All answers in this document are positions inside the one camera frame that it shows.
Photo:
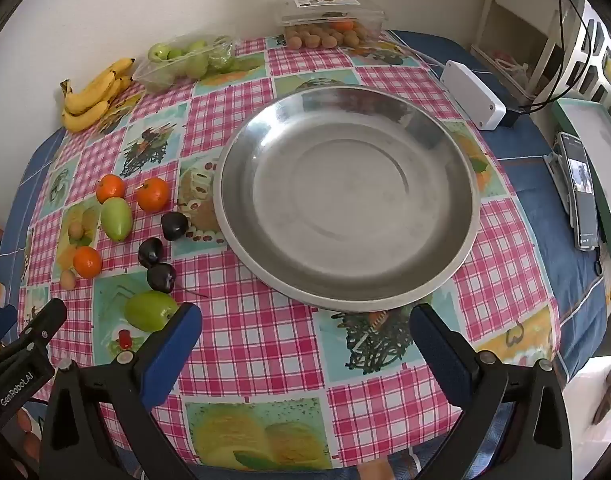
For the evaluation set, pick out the clear clamshell box with label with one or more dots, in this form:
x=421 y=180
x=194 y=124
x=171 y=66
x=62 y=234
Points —
x=365 y=12

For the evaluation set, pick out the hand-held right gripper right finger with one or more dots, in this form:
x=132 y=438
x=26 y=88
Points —
x=445 y=355

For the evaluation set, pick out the dark purple plum with stem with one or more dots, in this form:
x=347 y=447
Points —
x=161 y=278

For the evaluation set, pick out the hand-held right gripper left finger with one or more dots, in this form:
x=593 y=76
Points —
x=170 y=355

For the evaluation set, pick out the green mango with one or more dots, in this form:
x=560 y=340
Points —
x=116 y=219
x=148 y=310

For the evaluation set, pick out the clear plastic fruit tray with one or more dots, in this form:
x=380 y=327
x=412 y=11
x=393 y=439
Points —
x=155 y=77

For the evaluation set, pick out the black power adapter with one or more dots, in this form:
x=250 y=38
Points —
x=510 y=117

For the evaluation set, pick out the large steel plate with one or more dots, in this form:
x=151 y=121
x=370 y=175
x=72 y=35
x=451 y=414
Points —
x=345 y=200

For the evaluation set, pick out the black smartphone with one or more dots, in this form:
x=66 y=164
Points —
x=580 y=185

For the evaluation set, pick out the pink checkered printed tablecloth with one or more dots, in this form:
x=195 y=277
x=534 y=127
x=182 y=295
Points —
x=265 y=320

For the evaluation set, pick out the tangerine inside clamshell box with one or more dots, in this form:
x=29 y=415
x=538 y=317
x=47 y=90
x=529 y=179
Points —
x=343 y=25

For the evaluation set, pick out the orange tangerine with stem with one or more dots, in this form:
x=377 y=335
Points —
x=153 y=195

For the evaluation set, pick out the white lattice rack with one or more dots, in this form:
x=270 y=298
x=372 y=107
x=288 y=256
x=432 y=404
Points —
x=593 y=35

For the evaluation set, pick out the single brown longan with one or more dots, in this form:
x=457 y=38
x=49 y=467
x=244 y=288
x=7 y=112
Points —
x=67 y=280
x=75 y=230

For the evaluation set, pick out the pile of brown longans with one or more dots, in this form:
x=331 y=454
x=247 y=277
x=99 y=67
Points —
x=310 y=40

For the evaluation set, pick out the pile of small green apples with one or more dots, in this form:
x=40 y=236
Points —
x=160 y=51

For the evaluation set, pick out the bunch of yellow bananas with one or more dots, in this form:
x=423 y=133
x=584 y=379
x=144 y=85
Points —
x=85 y=115

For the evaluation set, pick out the brown wooden object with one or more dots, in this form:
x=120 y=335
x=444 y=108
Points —
x=610 y=395

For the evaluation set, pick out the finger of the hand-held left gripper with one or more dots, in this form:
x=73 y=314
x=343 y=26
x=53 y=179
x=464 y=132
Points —
x=47 y=320
x=0 y=322

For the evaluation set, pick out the green-edged white box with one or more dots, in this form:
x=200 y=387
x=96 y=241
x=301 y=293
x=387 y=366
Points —
x=590 y=130

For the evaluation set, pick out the white power box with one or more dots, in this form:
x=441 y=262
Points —
x=473 y=92

